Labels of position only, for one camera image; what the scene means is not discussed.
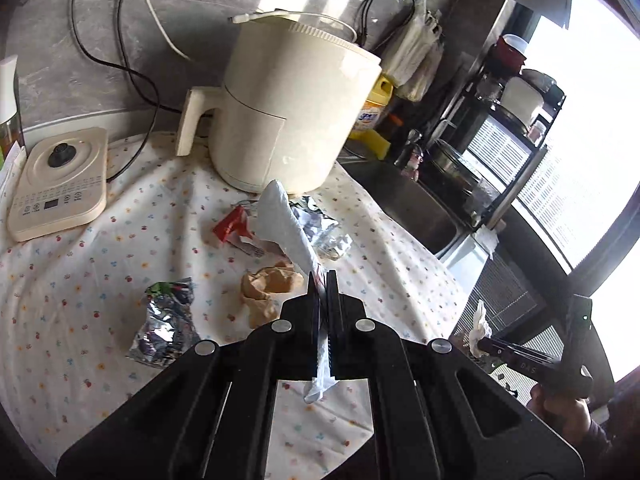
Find red bowl white lid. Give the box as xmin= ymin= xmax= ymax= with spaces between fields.
xmin=492 ymin=34 xmax=529 ymax=69

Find metal pot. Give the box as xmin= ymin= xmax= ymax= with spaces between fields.
xmin=429 ymin=139 xmax=482 ymax=196

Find red snack wrapper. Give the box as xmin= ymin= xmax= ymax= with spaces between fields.
xmin=212 ymin=208 xmax=268 ymax=257

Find small bottle pink label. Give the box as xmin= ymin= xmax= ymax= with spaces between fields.
xmin=395 ymin=130 xmax=427 ymax=181

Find silver printed wrapper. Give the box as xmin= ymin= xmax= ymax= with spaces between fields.
xmin=290 ymin=195 xmax=353 ymax=261

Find person's right forearm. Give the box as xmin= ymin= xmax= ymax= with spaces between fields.
xmin=582 ymin=410 xmax=622 ymax=458

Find yellow plastic container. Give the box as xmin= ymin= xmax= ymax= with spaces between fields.
xmin=348 ymin=74 xmax=396 ymax=141

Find long white plastic wrapper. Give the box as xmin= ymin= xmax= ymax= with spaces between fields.
xmin=255 ymin=179 xmax=338 ymax=405

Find black power cable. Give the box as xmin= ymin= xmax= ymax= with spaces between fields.
xmin=106 ymin=0 xmax=162 ymax=182
xmin=69 ymin=0 xmax=182 ymax=113

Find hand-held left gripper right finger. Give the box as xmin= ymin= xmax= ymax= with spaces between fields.
xmin=326 ymin=271 xmax=586 ymax=480

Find floral print tablecloth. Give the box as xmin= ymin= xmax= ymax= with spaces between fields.
xmin=0 ymin=132 xmax=468 ymax=480

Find white tissue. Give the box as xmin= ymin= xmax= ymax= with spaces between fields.
xmin=462 ymin=300 xmax=494 ymax=358

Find white ceramic container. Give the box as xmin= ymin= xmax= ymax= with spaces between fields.
xmin=500 ymin=75 xmax=545 ymax=126

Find window with mesh screen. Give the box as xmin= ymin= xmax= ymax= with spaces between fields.
xmin=450 ymin=10 xmax=640 ymax=396

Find silver foil packet green print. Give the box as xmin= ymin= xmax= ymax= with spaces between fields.
xmin=126 ymin=277 xmax=201 ymax=368

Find crumpled brown paper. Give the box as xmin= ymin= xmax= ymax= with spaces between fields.
xmin=241 ymin=259 xmax=308 ymax=328

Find hanging plastic bags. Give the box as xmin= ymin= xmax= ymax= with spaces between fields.
xmin=382 ymin=0 xmax=446 ymax=103

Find looped black cable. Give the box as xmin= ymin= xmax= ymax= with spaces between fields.
xmin=357 ymin=0 xmax=417 ymax=47

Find cream kettle heating base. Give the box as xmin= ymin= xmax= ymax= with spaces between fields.
xmin=7 ymin=127 xmax=109 ymax=242

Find black dish rack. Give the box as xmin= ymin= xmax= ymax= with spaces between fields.
xmin=425 ymin=0 xmax=568 ymax=233

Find steel sink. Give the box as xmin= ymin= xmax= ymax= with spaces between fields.
xmin=342 ymin=157 xmax=473 ymax=257

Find white cloth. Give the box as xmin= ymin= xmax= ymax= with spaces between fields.
xmin=472 ymin=225 xmax=501 ymax=261

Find white power cable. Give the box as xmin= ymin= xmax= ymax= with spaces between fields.
xmin=135 ymin=0 xmax=192 ymax=61

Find yellow sponge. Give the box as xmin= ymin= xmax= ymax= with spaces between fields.
xmin=369 ymin=135 xmax=394 ymax=161

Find person's right hand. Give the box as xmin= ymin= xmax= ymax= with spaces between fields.
xmin=529 ymin=384 xmax=597 ymax=447

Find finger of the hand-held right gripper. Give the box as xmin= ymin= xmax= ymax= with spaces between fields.
xmin=477 ymin=335 xmax=560 ymax=377

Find cream air fryer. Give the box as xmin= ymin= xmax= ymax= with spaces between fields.
xmin=175 ymin=22 xmax=383 ymax=195

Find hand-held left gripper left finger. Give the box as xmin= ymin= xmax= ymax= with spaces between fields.
xmin=56 ymin=272 xmax=321 ymax=480

